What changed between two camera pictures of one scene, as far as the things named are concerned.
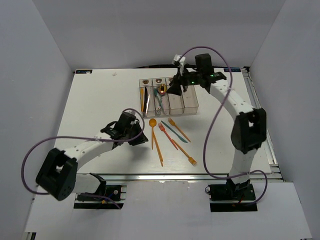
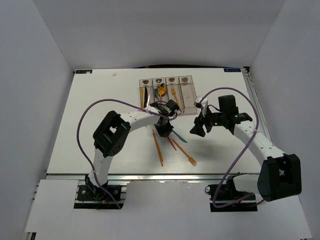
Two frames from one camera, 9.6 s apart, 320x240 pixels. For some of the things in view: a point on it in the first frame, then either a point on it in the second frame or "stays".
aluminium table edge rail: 170,177 stays
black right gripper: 174,86 to 197,128
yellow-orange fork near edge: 192,161 stays
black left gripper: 142,138 to 167,130
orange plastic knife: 142,93 stays
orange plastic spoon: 152,122 to 161,91
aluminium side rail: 268,149 stays
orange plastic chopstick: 158,147 stays
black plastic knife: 145,100 stays
